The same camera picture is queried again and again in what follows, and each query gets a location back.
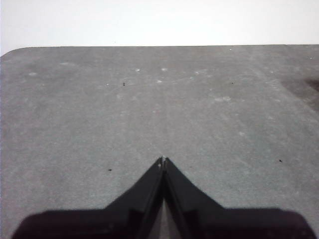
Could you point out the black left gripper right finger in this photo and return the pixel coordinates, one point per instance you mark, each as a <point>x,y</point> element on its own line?
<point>236,224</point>

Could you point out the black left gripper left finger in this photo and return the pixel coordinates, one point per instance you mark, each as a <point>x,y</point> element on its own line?
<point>99,224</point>

